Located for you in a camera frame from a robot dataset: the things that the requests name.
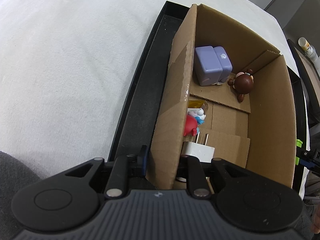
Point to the white wall charger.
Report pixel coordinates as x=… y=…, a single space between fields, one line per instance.
x=202 y=151

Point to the green hexagonal container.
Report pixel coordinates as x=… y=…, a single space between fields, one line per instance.
x=299 y=149

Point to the person's right hand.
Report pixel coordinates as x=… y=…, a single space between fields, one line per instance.
x=315 y=221

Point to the red blue figurine with mug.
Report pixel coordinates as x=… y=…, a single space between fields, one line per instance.
x=196 y=115

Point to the brown cardboard box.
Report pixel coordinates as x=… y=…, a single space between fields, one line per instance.
x=225 y=92

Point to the brown bear figurine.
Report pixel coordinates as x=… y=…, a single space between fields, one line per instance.
x=242 y=84

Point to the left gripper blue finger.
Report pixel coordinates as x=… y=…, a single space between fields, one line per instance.
x=143 y=159

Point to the stacked paper cups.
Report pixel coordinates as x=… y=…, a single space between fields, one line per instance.
x=308 y=49

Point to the purple cube figurine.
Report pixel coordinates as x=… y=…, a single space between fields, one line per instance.
x=212 y=65

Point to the black side table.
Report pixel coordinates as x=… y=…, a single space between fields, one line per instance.
x=310 y=80

